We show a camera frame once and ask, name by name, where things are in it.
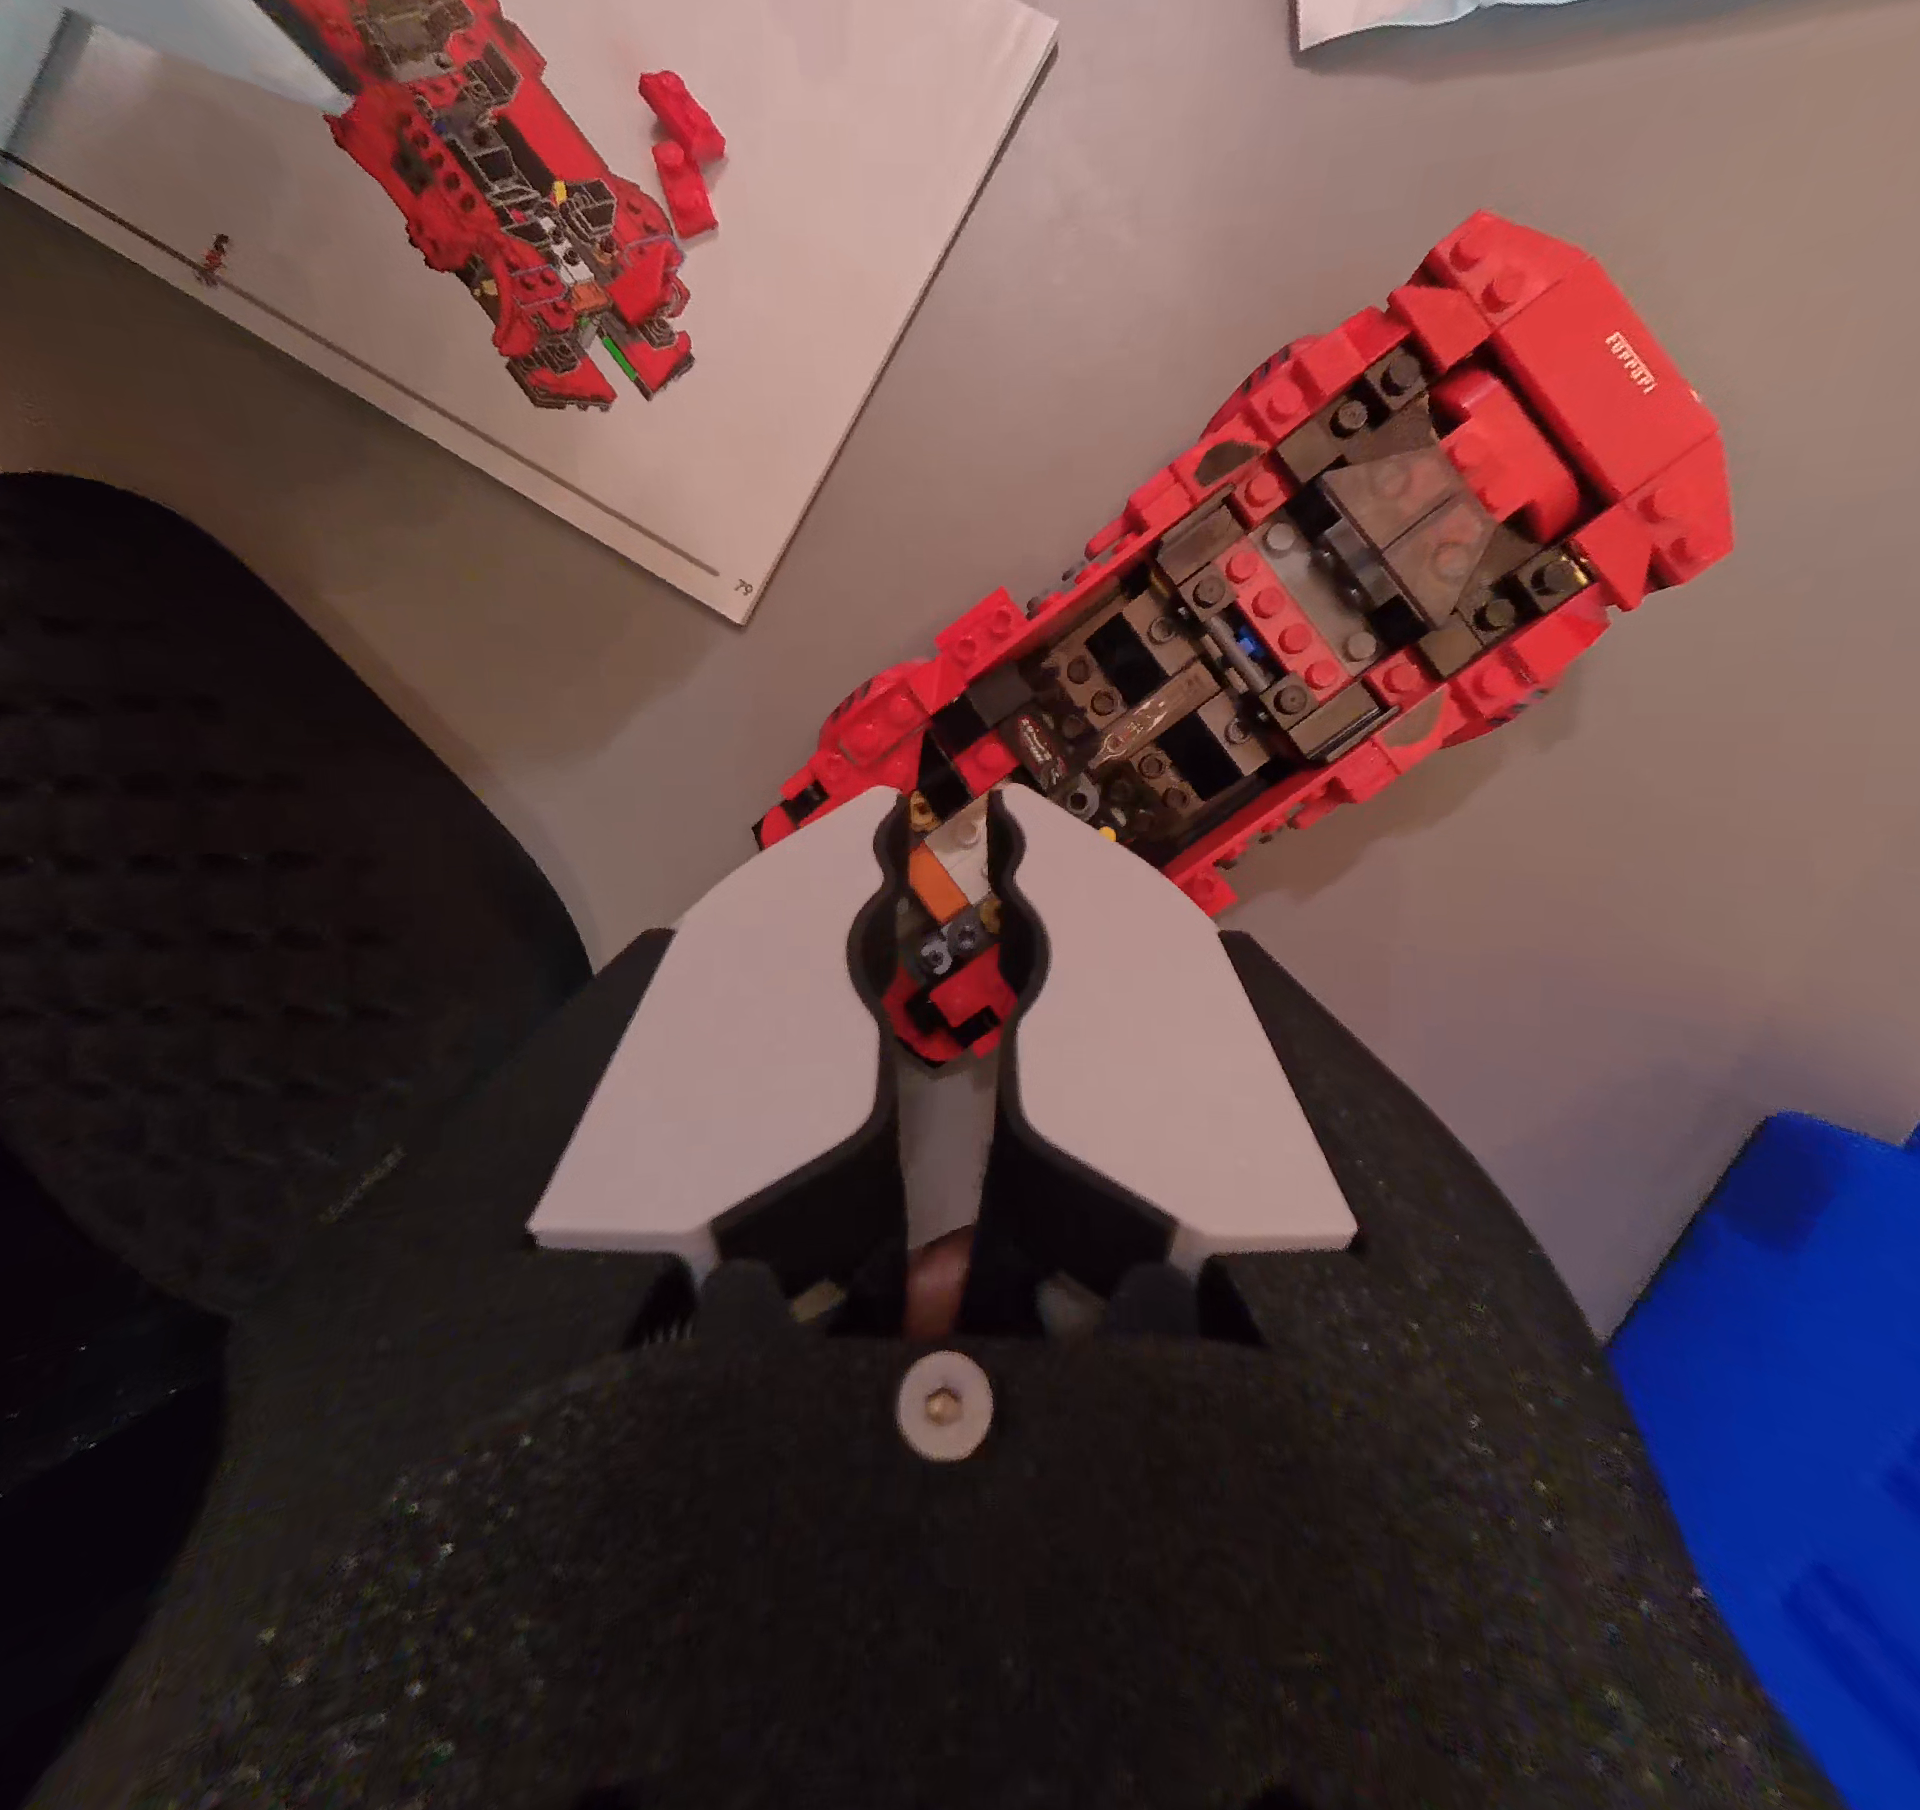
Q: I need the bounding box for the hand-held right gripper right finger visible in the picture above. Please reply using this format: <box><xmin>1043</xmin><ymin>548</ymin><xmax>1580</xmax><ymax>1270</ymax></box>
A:
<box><xmin>974</xmin><ymin>785</ymin><xmax>1362</xmax><ymax>1325</ymax></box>

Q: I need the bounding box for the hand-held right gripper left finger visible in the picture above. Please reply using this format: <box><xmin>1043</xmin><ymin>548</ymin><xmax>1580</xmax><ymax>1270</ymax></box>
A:
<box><xmin>523</xmin><ymin>786</ymin><xmax>917</xmax><ymax>1325</ymax></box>

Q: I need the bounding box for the red brick toy car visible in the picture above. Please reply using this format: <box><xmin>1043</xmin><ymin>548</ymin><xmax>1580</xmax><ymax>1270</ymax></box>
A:
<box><xmin>753</xmin><ymin>208</ymin><xmax>1734</xmax><ymax>1066</ymax></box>

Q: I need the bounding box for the white building instruction booklet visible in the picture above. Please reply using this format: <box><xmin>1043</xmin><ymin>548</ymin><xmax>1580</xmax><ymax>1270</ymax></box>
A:
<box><xmin>0</xmin><ymin>0</ymin><xmax>1062</xmax><ymax>629</ymax></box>

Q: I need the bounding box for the black mesh office chair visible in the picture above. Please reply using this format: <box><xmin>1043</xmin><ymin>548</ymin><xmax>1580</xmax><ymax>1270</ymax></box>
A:
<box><xmin>0</xmin><ymin>472</ymin><xmax>594</xmax><ymax>1318</ymax></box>

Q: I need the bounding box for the blue plastic bin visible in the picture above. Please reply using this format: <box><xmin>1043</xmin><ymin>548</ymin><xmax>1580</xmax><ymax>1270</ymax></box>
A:
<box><xmin>1604</xmin><ymin>1113</ymin><xmax>1920</xmax><ymax>1810</ymax></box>

